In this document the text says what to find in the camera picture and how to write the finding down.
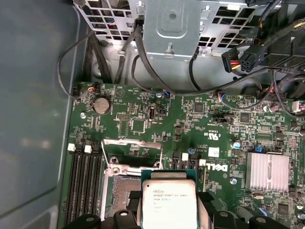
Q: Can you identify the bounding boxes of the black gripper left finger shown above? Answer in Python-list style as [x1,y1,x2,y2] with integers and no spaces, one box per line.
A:
[64,190,143,229]

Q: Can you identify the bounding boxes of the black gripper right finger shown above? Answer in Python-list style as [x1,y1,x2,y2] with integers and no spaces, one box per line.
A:
[197,190,285,229]

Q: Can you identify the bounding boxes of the silver CPU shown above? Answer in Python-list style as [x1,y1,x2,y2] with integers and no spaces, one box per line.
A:
[140,169,198,229]

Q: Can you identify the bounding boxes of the CPU socket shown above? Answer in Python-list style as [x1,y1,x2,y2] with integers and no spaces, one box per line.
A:
[103,164,165,220]

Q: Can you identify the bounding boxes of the silver chipset heatsink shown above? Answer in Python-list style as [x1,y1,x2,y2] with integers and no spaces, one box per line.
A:
[245,151,291,193]

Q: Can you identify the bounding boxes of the green motherboard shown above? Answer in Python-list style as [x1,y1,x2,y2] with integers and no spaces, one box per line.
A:
[63,82,305,229]

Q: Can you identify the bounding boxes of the round coin battery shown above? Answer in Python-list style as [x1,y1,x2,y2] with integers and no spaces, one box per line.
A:
[92,96,112,115]

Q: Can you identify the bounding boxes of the black PC case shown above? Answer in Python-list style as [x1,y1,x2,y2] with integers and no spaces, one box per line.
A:
[0,0,305,229]

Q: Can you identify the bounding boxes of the black power plug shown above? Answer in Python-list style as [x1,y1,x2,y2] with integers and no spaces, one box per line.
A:
[221,46,242,74]
[239,44,265,73]

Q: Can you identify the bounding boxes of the metal drive cage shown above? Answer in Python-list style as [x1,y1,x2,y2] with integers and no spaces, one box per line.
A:
[72,0,264,63]

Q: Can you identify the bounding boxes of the black sleeved cable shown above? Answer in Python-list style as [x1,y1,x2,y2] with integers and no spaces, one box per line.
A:
[91,38,114,84]
[82,35,97,83]

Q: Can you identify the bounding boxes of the thin fan wire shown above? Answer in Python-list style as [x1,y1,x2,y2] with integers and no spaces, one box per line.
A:
[56,30,96,100]

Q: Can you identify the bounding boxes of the thick black cable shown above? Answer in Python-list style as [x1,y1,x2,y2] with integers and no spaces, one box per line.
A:
[133,14,305,95]

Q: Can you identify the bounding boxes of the black cable bundle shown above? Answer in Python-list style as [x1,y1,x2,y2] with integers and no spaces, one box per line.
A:
[247,0,305,113]

